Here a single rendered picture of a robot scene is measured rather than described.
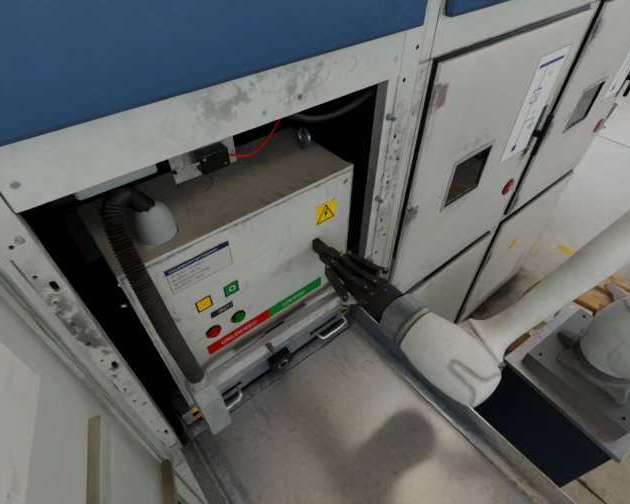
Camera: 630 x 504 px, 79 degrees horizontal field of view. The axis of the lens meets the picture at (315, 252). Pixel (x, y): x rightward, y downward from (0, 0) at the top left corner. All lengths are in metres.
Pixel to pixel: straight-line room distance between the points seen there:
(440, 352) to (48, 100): 0.61
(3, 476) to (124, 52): 0.39
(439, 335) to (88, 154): 0.56
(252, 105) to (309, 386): 0.76
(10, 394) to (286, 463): 0.68
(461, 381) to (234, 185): 0.53
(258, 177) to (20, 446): 0.55
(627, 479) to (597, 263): 1.64
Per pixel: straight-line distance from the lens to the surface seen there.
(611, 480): 2.26
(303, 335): 1.08
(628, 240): 0.74
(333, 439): 1.04
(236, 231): 0.70
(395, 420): 1.07
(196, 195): 0.76
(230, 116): 0.54
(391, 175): 0.87
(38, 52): 0.43
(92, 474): 0.68
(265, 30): 0.51
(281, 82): 0.57
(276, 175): 0.79
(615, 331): 1.23
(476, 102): 0.98
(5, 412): 0.47
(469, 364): 0.67
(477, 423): 1.08
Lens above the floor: 1.83
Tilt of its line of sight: 45 degrees down
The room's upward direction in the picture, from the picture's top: straight up
